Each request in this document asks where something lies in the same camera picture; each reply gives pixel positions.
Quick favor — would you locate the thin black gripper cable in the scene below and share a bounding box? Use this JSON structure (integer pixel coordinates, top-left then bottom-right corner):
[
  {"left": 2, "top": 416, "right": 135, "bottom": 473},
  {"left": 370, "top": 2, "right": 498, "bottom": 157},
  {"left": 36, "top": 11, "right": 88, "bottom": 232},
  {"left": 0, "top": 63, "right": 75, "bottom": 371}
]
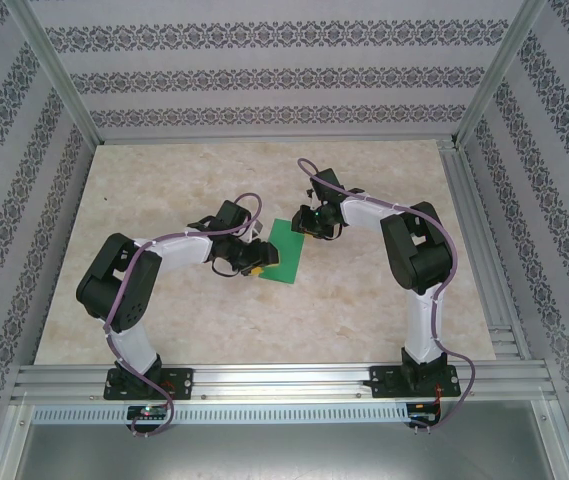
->
[
  {"left": 211, "top": 257, "right": 245, "bottom": 279},
  {"left": 308, "top": 224, "right": 345, "bottom": 242}
]

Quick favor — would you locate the grey metal panel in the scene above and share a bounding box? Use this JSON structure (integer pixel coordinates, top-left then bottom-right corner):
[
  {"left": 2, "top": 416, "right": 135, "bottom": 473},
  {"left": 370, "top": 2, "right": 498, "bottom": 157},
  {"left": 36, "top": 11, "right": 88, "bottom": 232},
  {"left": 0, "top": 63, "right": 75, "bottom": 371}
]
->
[{"left": 13, "top": 423, "right": 568, "bottom": 480}]

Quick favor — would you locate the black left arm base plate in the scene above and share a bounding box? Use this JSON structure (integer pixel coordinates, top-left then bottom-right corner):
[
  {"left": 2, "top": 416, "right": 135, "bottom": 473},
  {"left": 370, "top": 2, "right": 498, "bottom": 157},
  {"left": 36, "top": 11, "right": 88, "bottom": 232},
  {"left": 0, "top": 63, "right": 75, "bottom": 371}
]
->
[{"left": 103, "top": 367, "right": 195, "bottom": 401}]

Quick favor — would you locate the short aluminium frame leg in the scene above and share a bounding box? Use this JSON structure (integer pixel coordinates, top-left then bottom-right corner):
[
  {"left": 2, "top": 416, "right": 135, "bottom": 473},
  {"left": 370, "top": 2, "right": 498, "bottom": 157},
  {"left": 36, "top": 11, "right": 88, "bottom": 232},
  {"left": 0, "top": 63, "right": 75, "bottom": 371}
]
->
[
  {"left": 533, "top": 399, "right": 569, "bottom": 480},
  {"left": 0, "top": 399, "right": 33, "bottom": 480}
]

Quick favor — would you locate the thin black right gripper cable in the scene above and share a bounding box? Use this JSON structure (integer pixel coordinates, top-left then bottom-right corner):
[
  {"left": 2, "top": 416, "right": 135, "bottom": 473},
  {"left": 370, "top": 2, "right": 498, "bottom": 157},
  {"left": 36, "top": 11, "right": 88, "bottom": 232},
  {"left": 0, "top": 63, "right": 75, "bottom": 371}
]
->
[{"left": 308, "top": 224, "right": 345, "bottom": 242}]

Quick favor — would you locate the aluminium mounting rail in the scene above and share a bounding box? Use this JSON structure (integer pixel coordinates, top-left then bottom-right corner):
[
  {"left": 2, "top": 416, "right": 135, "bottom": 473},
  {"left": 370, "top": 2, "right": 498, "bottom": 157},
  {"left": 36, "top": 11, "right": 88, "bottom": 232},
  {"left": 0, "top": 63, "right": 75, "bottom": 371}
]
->
[{"left": 11, "top": 362, "right": 558, "bottom": 404}]

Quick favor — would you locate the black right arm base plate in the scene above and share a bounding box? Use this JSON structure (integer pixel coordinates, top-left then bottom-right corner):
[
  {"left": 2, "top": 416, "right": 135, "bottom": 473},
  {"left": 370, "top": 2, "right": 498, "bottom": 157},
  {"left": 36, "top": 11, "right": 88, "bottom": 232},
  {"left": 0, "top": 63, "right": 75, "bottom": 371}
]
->
[{"left": 369, "top": 364, "right": 461, "bottom": 400}]

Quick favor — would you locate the thin black left gripper cable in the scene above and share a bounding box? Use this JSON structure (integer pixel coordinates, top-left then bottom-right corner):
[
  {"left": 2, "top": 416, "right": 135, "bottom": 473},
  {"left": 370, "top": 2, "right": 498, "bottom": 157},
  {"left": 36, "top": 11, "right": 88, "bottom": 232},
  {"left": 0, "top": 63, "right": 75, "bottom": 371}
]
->
[{"left": 211, "top": 257, "right": 245, "bottom": 279}]

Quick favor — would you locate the green paper sheet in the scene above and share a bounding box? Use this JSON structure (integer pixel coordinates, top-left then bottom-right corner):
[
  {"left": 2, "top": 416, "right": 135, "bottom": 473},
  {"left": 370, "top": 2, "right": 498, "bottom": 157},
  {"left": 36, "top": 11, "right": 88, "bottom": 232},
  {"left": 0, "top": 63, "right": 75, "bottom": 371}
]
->
[{"left": 257, "top": 218, "right": 307, "bottom": 285}]

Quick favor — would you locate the small circuit board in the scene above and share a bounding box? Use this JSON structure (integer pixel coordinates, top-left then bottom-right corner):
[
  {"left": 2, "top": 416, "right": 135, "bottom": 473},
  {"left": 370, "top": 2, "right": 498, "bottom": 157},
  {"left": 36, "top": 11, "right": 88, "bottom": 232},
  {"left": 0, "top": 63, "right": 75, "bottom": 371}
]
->
[
  {"left": 407, "top": 402, "right": 441, "bottom": 421},
  {"left": 127, "top": 405, "right": 169, "bottom": 420}
]

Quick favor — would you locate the aluminium frame post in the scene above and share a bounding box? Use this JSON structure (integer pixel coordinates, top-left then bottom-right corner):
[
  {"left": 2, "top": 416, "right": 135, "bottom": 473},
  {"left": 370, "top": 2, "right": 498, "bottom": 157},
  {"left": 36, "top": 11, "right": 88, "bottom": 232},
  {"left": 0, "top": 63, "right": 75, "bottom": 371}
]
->
[
  {"left": 453, "top": 0, "right": 549, "bottom": 149},
  {"left": 7, "top": 0, "right": 101, "bottom": 147}
]

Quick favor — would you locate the slotted grey cable duct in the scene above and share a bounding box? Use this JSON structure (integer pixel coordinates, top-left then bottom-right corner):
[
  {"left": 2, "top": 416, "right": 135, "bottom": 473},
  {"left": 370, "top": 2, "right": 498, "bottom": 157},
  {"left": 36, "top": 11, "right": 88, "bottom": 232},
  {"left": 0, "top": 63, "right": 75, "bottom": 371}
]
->
[{"left": 31, "top": 402, "right": 418, "bottom": 427}]

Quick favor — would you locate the aluminium side rail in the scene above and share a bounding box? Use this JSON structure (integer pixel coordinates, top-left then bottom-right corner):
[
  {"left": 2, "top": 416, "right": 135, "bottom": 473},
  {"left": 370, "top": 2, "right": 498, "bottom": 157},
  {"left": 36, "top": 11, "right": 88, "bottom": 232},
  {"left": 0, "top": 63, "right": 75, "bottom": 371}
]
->
[{"left": 438, "top": 138, "right": 533, "bottom": 361}]

